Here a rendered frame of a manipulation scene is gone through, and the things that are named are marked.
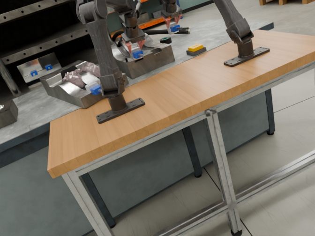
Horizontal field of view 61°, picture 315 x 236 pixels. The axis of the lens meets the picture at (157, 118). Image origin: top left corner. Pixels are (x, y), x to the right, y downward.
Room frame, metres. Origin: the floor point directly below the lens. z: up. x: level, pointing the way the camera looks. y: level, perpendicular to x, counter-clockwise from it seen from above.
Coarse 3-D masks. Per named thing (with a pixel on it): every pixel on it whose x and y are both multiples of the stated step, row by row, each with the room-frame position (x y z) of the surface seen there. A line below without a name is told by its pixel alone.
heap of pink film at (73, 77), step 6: (84, 66) 1.47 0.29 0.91; (90, 66) 1.40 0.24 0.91; (96, 66) 1.40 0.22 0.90; (72, 72) 1.40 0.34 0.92; (78, 72) 1.46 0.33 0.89; (90, 72) 1.38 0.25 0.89; (96, 72) 1.36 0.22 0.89; (66, 78) 1.35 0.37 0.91; (72, 78) 1.33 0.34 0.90; (78, 78) 1.32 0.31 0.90; (78, 84) 1.30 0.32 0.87; (84, 84) 1.30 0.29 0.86
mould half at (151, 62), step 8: (152, 40) 1.62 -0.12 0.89; (112, 48) 1.61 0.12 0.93; (168, 48) 1.39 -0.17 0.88; (120, 56) 1.53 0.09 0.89; (144, 56) 1.35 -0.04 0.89; (152, 56) 1.36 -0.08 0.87; (160, 56) 1.37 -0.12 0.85; (168, 56) 1.39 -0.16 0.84; (120, 64) 1.45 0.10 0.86; (128, 64) 1.33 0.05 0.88; (136, 64) 1.34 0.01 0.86; (144, 64) 1.35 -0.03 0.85; (152, 64) 1.36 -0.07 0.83; (160, 64) 1.37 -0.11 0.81; (128, 72) 1.34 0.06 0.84; (136, 72) 1.33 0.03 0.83; (144, 72) 1.34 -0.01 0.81
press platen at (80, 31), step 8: (80, 24) 2.50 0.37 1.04; (56, 32) 2.52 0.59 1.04; (64, 32) 2.27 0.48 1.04; (72, 32) 2.07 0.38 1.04; (80, 32) 2.09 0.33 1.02; (88, 32) 2.10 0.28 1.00; (32, 40) 2.54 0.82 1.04; (40, 40) 2.28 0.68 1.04; (48, 40) 2.07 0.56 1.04; (56, 40) 2.04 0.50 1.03; (64, 40) 2.05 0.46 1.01; (8, 48) 2.55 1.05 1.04; (16, 48) 2.29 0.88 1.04; (24, 48) 2.08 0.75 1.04; (32, 48) 1.99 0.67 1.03; (40, 48) 2.03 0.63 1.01; (48, 48) 2.02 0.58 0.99; (0, 56) 2.09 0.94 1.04; (8, 56) 1.95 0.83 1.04; (16, 56) 1.96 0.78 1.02; (24, 56) 1.97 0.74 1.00
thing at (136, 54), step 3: (135, 48) 1.36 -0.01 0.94; (138, 48) 1.35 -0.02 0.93; (132, 51) 1.35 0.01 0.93; (135, 51) 1.35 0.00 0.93; (138, 51) 1.33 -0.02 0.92; (141, 51) 1.32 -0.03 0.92; (132, 54) 1.34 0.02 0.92; (135, 54) 1.31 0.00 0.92; (138, 54) 1.31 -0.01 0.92; (141, 54) 1.28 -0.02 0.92; (132, 57) 1.35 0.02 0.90; (135, 57) 1.31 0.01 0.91; (138, 57) 1.31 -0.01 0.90; (141, 57) 1.35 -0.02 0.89
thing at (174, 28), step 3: (171, 24) 1.55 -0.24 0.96; (174, 24) 1.55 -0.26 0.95; (171, 27) 1.53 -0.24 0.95; (174, 27) 1.51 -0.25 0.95; (177, 27) 1.50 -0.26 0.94; (180, 27) 1.46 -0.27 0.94; (168, 30) 1.56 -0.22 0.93; (171, 30) 1.54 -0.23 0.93; (174, 30) 1.50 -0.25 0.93; (177, 30) 1.51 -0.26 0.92; (168, 33) 1.57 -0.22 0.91; (171, 33) 1.54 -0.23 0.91
